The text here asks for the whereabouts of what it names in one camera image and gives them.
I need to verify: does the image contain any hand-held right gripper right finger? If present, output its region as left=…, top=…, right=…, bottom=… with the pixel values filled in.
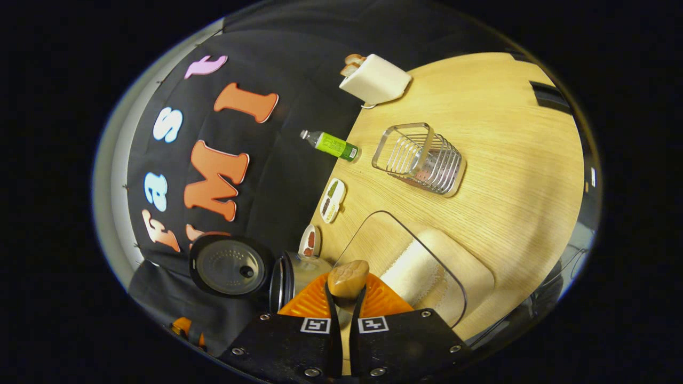
left=350, top=273, right=473, bottom=380

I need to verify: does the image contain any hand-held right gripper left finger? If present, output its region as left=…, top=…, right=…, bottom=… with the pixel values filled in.
left=219, top=273, right=343, bottom=382

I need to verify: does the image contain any clear container of rice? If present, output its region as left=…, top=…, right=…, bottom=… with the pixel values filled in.
left=331, top=211, right=495, bottom=342

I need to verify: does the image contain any black lid rice cooker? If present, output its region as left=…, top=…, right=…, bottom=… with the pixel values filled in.
left=188, top=234, right=336, bottom=316

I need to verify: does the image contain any wooden spoon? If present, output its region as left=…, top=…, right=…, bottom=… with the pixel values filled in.
left=327, top=260, right=370, bottom=331

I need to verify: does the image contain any metal wire chopstick holder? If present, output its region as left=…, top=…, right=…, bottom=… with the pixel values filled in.
left=372, top=123, right=466, bottom=197

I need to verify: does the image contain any round dish with red food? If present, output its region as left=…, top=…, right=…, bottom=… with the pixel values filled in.
left=299, top=224, right=321, bottom=258

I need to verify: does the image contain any white sectioned condiment dish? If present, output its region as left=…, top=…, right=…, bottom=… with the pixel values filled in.
left=319, top=178, right=346, bottom=223

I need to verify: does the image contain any green label plastic bottle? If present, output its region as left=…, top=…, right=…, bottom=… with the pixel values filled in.
left=300, top=130, right=360, bottom=162

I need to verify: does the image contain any white toaster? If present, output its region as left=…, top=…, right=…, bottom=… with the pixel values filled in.
left=339, top=53, right=412, bottom=106

